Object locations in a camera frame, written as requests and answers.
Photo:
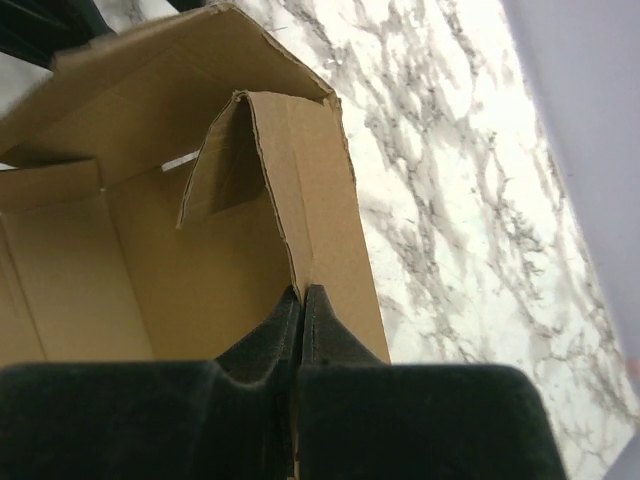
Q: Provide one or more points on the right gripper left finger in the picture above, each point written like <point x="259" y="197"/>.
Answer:
<point x="269" y="355"/>

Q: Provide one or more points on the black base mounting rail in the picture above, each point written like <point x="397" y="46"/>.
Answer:
<point x="35" y="31"/>

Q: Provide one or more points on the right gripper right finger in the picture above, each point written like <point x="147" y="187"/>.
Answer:
<point x="329" y="349"/>

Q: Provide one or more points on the brown cardboard box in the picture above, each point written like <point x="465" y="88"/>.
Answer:
<point x="165" y="186"/>

